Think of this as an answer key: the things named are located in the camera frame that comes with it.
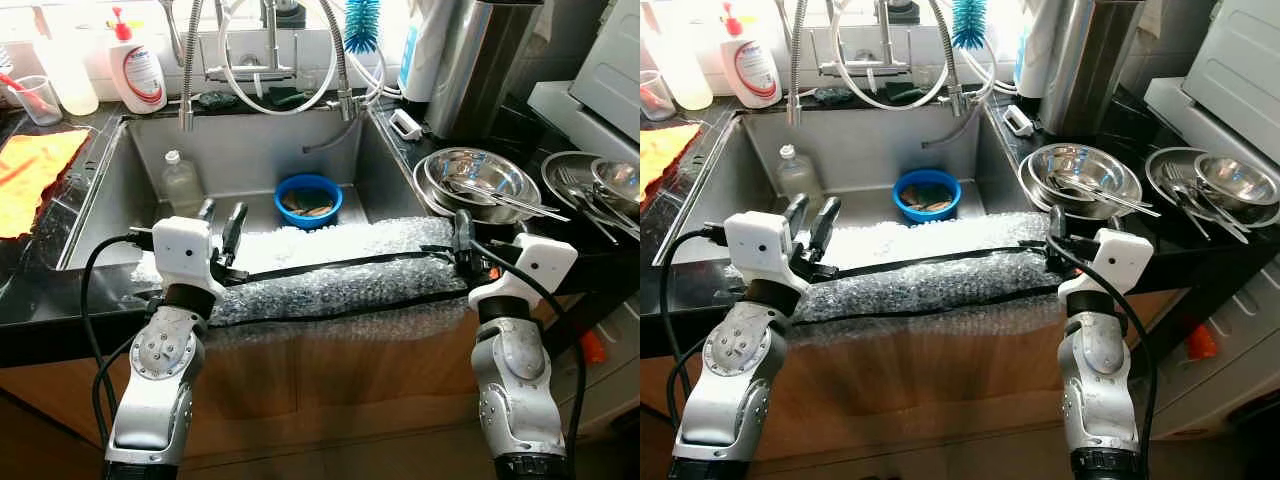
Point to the orange cloth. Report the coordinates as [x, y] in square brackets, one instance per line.
[30, 175]
[660, 155]

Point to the white cabinet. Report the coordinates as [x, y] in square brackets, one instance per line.
[610, 370]
[1230, 360]

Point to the clear glass bottle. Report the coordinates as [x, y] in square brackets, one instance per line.
[797, 178]
[180, 185]

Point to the clear measuring cup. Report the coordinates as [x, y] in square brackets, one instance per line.
[40, 100]
[655, 95]

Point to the wooden kitchen cabinet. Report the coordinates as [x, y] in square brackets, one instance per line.
[920, 380]
[330, 380]

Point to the small white device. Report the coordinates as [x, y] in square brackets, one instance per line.
[405, 123]
[1018, 120]

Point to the stainless steel sink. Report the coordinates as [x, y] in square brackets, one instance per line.
[250, 150]
[870, 150]

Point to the blue plastic bowl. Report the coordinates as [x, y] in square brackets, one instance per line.
[927, 195]
[308, 200]

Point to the teal bottle brush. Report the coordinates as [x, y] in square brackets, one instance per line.
[968, 22]
[362, 25]

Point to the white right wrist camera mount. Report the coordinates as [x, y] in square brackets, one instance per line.
[540, 262]
[1115, 262]

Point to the white coiled tube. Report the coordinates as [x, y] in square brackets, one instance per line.
[840, 60]
[225, 60]

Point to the steel faucet pipe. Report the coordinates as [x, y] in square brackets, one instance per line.
[880, 55]
[265, 60]

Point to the pale yellow plastic bottle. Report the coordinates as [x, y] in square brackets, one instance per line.
[70, 70]
[690, 70]

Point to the steel fork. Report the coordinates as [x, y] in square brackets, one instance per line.
[1185, 190]
[572, 182]

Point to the white bottle with blue label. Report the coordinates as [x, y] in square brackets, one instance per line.
[420, 50]
[1035, 45]

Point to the large steel bowl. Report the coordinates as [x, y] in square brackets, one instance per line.
[480, 175]
[1085, 170]

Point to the small orange object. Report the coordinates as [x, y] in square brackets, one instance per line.
[592, 347]
[1200, 342]

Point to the dark green scouring pad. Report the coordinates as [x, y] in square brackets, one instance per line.
[830, 96]
[290, 98]
[215, 100]
[905, 93]

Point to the white soap pump bottle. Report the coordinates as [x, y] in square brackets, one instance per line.
[138, 70]
[752, 65]

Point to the white countertop appliance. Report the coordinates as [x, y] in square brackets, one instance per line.
[1230, 60]
[600, 70]

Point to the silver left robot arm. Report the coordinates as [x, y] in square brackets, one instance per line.
[730, 380]
[155, 370]

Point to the small steel bowl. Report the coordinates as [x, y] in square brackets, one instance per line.
[618, 178]
[1235, 180]

